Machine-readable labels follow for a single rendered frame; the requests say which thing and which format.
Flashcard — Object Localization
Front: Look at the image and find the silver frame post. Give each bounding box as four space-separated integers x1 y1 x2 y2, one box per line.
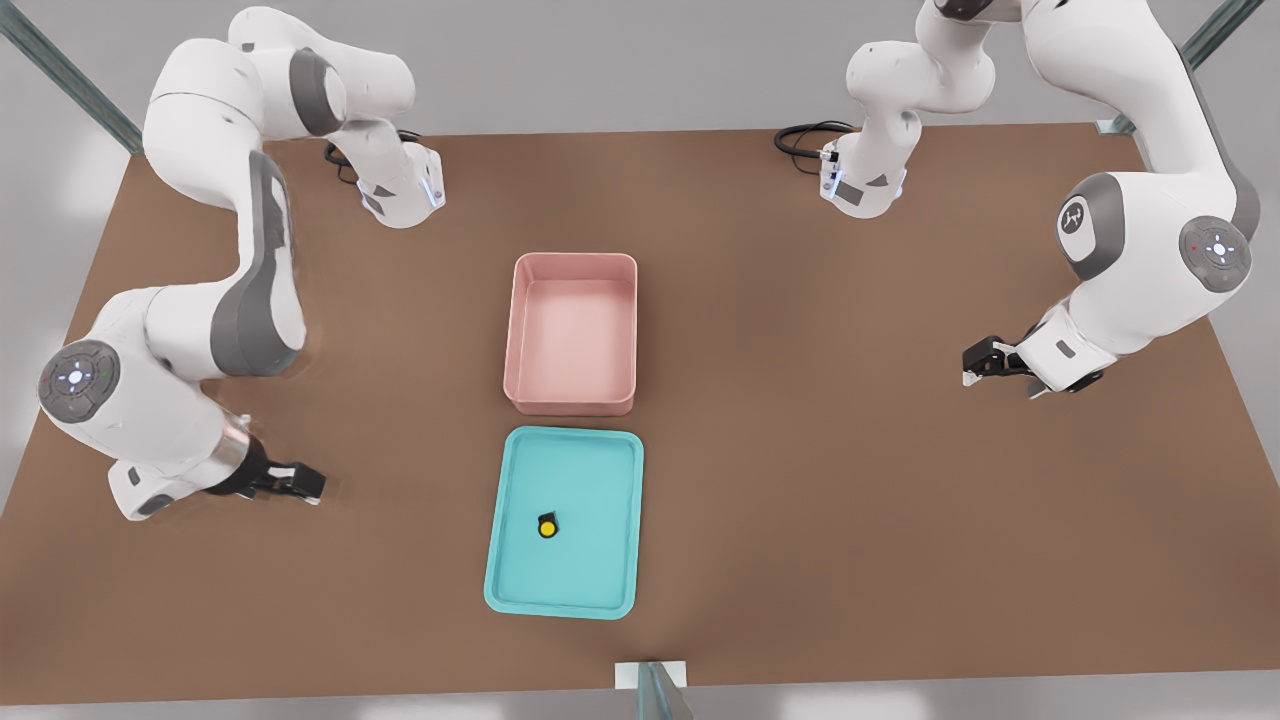
1097 0 1267 137
614 660 693 720
0 0 143 156

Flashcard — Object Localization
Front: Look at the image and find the black cable loop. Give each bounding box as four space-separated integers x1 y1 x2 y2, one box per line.
774 121 858 163
322 128 425 188

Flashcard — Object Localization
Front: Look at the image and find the pink rectangular box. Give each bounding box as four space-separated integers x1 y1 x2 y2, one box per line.
503 252 639 417

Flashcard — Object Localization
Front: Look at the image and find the pale blue-green tray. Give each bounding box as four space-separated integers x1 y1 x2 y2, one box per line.
484 426 645 621

